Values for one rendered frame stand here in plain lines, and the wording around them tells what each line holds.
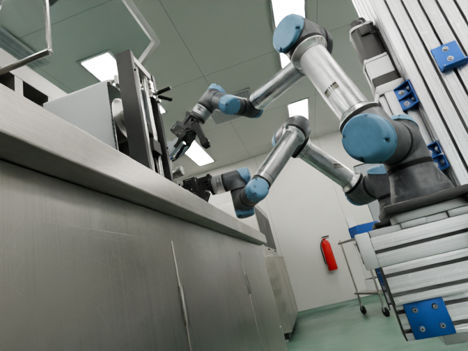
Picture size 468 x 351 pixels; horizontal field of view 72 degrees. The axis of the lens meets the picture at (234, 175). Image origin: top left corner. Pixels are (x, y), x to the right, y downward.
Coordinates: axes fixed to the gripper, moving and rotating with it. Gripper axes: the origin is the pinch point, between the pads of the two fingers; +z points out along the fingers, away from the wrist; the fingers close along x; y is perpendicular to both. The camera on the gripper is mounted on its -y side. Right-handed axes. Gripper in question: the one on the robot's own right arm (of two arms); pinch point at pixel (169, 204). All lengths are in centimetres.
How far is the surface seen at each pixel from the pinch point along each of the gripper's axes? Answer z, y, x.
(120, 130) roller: -1.8, 18.7, 35.0
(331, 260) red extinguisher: -78, -40, -427
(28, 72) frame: 30, 54, 36
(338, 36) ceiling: -139, 171, -177
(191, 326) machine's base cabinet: -29, -40, 73
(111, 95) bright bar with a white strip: 0.9, 34.5, 32.5
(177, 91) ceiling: 37, 171, -174
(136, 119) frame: -14, 12, 49
